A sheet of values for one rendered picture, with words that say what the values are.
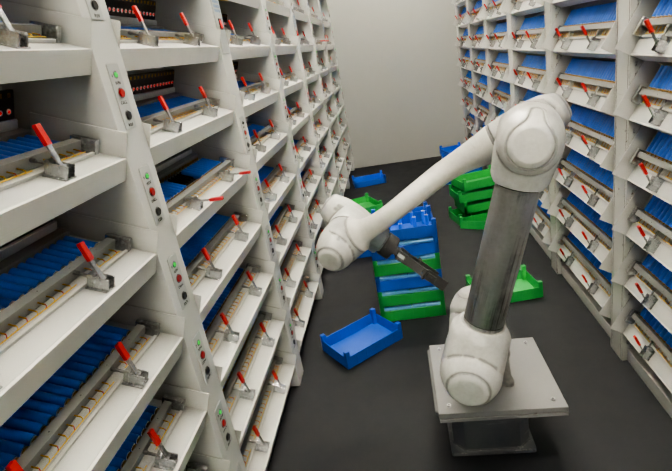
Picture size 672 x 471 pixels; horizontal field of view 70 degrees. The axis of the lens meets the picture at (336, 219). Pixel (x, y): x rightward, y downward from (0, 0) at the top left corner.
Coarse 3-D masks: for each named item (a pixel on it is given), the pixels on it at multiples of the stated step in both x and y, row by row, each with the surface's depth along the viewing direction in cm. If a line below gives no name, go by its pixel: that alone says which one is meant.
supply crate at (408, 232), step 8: (408, 216) 228; (416, 216) 228; (432, 216) 218; (408, 224) 228; (424, 224) 224; (432, 224) 208; (392, 232) 211; (400, 232) 210; (408, 232) 210; (416, 232) 210; (424, 232) 210; (432, 232) 210; (400, 240) 212
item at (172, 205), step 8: (216, 168) 150; (224, 168) 154; (208, 176) 141; (216, 176) 147; (192, 184) 132; (200, 184) 134; (184, 192) 126; (192, 192) 129; (176, 200) 120; (168, 208) 114; (176, 208) 119; (184, 208) 120
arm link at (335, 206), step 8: (328, 200) 141; (336, 200) 141; (344, 200) 141; (328, 208) 140; (336, 208) 140; (344, 208) 139; (352, 208) 140; (360, 208) 142; (328, 216) 141; (336, 216) 137; (344, 216) 136; (360, 216) 139
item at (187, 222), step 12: (180, 156) 151; (204, 156) 163; (216, 156) 163; (228, 156) 162; (240, 156) 162; (156, 168) 135; (240, 168) 163; (240, 180) 155; (204, 192) 135; (216, 192) 137; (228, 192) 144; (204, 204) 127; (216, 204) 134; (180, 216) 117; (192, 216) 118; (204, 216) 125; (180, 228) 111; (192, 228) 117; (180, 240) 110
